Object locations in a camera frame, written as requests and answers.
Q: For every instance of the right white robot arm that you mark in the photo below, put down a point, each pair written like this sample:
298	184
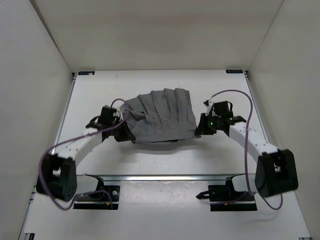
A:
275	168

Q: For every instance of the blue corner label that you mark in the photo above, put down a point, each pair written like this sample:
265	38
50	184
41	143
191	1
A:
86	73
234	71

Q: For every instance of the grey pleated skirt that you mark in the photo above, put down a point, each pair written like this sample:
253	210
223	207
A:
161	116

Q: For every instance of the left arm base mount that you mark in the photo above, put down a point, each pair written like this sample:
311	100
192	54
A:
100	197

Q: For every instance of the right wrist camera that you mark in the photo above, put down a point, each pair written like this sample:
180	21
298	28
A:
209	105

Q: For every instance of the right blue corner label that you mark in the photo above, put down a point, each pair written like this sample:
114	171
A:
234	71

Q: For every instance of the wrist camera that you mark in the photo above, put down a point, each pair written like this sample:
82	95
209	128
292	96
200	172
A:
209	105
119	113

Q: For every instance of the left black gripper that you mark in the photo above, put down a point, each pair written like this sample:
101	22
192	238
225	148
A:
127	134

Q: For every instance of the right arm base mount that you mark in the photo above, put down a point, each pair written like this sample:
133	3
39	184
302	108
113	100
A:
224	198

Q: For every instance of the left blue corner label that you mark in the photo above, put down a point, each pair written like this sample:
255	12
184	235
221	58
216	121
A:
86	73

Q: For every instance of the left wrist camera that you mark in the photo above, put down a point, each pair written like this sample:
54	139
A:
119	113

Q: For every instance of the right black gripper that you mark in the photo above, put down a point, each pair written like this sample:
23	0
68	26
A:
202	128

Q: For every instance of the aluminium table rail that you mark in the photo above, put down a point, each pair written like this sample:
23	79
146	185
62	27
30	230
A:
167	177

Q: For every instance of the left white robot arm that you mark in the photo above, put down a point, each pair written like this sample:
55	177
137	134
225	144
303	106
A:
57	171

